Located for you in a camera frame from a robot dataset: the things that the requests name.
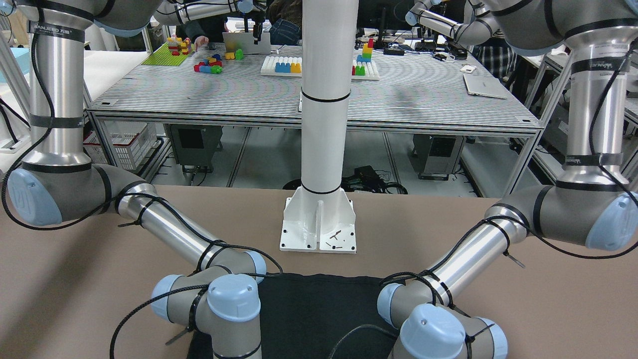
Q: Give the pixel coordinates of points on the black t-shirt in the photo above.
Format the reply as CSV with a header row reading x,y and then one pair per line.
x,y
306,317

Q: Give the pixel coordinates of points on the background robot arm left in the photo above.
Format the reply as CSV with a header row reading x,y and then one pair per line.
x,y
175,13

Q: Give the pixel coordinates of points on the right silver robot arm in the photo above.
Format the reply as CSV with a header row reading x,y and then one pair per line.
x,y
54,185

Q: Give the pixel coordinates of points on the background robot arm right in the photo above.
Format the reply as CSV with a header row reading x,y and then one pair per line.
x,y
477,29

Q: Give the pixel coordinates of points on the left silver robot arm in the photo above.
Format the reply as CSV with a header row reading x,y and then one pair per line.
x,y
590,204

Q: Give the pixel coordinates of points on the white block tray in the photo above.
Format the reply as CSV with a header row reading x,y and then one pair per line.
x,y
286,66

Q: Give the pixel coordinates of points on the grey computer box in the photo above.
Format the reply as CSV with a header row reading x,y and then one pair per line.
x,y
436,156
194,145

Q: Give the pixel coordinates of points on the closed silver laptop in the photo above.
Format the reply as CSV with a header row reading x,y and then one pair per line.
x,y
484,86

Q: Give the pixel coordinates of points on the white plastic basket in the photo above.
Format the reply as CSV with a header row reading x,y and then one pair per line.
x,y
131,141

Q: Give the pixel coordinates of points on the green building block baseplate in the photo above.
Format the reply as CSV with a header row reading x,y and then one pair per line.
x,y
169,55

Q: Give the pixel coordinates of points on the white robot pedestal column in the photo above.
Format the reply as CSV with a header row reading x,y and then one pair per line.
x,y
319,217

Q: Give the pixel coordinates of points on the grey aluminium frame workbench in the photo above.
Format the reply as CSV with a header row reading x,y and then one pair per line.
x,y
415,94

